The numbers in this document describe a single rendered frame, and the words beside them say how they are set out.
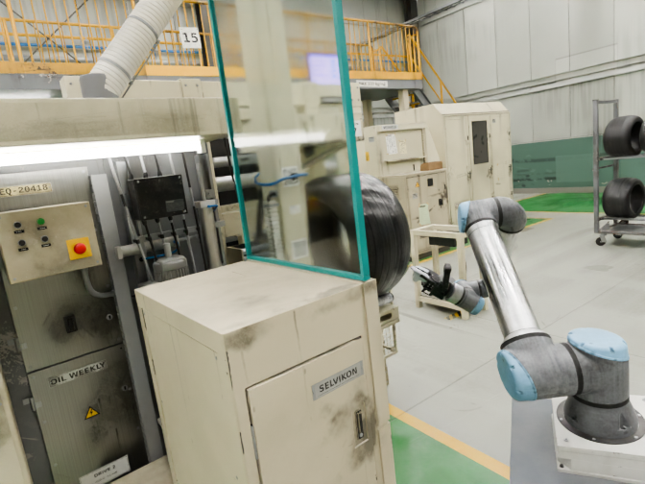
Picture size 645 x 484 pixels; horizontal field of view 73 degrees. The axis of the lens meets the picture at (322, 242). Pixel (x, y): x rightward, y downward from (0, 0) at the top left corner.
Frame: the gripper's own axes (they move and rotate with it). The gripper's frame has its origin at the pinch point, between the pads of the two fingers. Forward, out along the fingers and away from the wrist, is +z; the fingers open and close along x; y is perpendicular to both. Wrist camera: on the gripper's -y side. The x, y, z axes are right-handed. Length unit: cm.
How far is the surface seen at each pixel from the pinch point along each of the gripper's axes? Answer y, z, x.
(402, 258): -5.1, 9.0, -7.2
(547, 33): -142, -324, 1157
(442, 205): 134, -145, 446
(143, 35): -33, 138, -2
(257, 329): -31, 57, -106
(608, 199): 2, -303, 405
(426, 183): 114, -102, 435
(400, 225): -16.0, 17.0, -2.4
